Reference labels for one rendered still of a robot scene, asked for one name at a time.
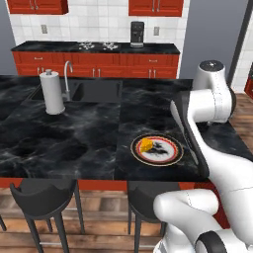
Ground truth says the yellow cheese wedge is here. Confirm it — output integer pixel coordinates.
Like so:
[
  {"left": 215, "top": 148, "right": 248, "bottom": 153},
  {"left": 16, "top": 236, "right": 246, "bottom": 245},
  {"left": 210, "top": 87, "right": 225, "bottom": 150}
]
[{"left": 139, "top": 137, "right": 154, "bottom": 154}]

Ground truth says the patterned white plate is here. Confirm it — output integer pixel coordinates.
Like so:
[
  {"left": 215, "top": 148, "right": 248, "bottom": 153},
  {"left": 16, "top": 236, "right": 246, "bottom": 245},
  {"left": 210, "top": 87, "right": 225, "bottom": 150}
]
[{"left": 129, "top": 132, "right": 185, "bottom": 167}]

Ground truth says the black sink basin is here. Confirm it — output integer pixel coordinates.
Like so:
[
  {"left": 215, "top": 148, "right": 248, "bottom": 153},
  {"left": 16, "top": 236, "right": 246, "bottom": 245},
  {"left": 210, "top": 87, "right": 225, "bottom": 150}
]
[{"left": 30, "top": 81, "right": 124, "bottom": 104}]

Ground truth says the red base cupboard run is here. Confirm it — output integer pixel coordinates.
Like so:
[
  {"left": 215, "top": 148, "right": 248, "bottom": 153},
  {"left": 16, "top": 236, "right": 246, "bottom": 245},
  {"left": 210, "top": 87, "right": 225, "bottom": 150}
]
[{"left": 11, "top": 50, "right": 181, "bottom": 80}]

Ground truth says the dark grey bar stool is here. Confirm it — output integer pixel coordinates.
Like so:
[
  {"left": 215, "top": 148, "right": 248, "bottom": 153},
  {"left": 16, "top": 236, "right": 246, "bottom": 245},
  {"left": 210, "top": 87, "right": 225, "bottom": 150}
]
[
  {"left": 9, "top": 179, "right": 86, "bottom": 253},
  {"left": 126, "top": 180, "right": 182, "bottom": 253}
]

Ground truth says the silver sink tap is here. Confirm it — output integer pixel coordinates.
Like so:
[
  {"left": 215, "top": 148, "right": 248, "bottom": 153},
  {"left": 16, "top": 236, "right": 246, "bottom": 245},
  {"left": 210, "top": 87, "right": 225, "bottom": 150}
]
[{"left": 62, "top": 60, "right": 74, "bottom": 102}]

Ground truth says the white paper towel roll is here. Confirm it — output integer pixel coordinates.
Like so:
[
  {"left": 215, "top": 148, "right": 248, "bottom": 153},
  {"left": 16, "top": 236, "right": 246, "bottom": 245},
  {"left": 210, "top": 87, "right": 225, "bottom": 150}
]
[{"left": 39, "top": 68, "right": 66, "bottom": 116}]

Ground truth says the gas hob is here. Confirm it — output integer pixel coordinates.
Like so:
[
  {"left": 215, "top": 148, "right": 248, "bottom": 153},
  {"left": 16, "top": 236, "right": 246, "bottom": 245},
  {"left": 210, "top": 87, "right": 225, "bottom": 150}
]
[{"left": 78, "top": 41, "right": 120, "bottom": 51}]

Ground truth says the black coffee machine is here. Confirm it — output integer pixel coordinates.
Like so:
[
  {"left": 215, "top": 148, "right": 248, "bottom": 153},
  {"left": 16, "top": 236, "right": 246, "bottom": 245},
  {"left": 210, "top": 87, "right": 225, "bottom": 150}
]
[{"left": 129, "top": 21, "right": 145, "bottom": 49}]

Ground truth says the red wall cupboard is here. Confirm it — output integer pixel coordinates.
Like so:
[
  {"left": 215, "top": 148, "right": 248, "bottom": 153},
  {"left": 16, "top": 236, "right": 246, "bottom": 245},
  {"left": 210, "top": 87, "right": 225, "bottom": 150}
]
[
  {"left": 127, "top": 0, "right": 185, "bottom": 18},
  {"left": 6, "top": 0, "right": 69, "bottom": 16}
]

